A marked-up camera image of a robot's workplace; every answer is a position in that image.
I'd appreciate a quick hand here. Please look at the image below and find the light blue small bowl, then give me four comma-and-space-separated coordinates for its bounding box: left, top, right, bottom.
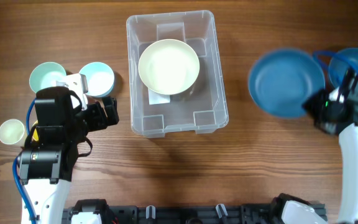
79, 62, 115, 98

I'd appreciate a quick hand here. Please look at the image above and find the dark blue bowl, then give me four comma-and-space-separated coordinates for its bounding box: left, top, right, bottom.
327, 47, 358, 91
248, 48, 325, 118

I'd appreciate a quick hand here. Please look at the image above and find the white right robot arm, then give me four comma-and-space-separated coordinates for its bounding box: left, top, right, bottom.
298, 87, 358, 223

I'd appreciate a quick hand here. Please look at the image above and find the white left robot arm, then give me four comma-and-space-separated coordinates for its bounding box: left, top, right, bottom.
12, 86, 119, 223

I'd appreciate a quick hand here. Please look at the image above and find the clear plastic storage container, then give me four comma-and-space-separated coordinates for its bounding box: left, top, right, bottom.
126, 10, 229, 138

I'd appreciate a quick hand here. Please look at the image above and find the white paper label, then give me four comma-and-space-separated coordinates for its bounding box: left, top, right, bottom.
148, 88, 170, 105

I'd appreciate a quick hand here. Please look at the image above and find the yellow cup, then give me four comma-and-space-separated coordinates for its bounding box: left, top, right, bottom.
32, 121, 39, 141

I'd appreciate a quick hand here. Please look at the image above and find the mint green small bowl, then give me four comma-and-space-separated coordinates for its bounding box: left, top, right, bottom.
29, 62, 67, 93

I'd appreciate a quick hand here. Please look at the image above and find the cream cup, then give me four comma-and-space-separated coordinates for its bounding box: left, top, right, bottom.
0, 119, 27, 146

